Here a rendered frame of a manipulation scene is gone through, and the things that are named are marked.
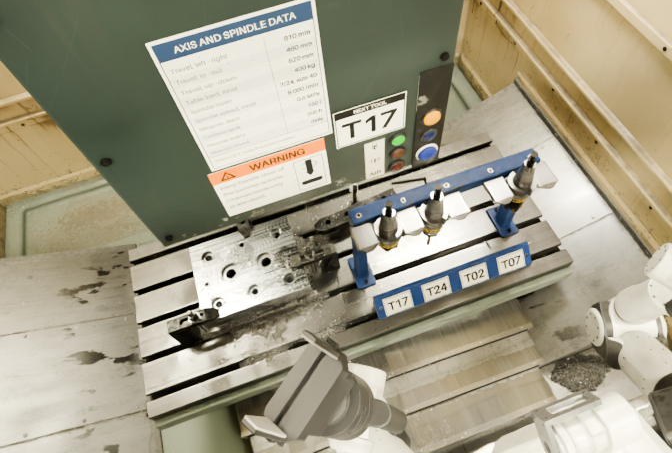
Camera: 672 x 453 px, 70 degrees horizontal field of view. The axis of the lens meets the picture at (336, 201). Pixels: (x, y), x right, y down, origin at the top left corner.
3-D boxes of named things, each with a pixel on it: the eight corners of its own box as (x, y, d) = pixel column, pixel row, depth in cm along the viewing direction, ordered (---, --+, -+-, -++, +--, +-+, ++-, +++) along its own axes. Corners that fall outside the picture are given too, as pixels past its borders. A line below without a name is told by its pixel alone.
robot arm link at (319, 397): (242, 410, 57) (286, 421, 67) (298, 465, 52) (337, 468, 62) (304, 320, 60) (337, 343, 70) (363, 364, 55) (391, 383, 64)
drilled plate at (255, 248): (312, 292, 130) (310, 285, 126) (209, 329, 127) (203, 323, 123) (289, 223, 142) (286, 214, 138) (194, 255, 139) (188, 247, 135)
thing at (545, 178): (560, 185, 110) (561, 183, 110) (539, 192, 110) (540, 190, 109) (543, 162, 114) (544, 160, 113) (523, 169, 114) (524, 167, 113)
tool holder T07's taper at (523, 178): (527, 170, 111) (535, 153, 106) (536, 186, 109) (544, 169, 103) (509, 175, 111) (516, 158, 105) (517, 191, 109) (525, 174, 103)
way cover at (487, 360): (561, 401, 140) (581, 391, 127) (267, 520, 131) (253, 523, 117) (509, 307, 156) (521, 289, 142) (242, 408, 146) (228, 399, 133)
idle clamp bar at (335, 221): (399, 210, 146) (399, 199, 140) (321, 244, 142) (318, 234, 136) (391, 197, 148) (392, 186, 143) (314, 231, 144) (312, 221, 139)
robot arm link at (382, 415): (320, 351, 70) (347, 367, 79) (301, 431, 65) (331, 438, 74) (395, 365, 65) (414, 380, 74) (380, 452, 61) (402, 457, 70)
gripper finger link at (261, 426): (261, 430, 49) (287, 436, 54) (241, 411, 51) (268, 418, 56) (251, 444, 49) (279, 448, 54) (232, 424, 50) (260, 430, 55)
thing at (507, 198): (517, 200, 109) (518, 198, 109) (496, 208, 109) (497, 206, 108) (502, 177, 113) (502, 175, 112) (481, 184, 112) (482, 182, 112)
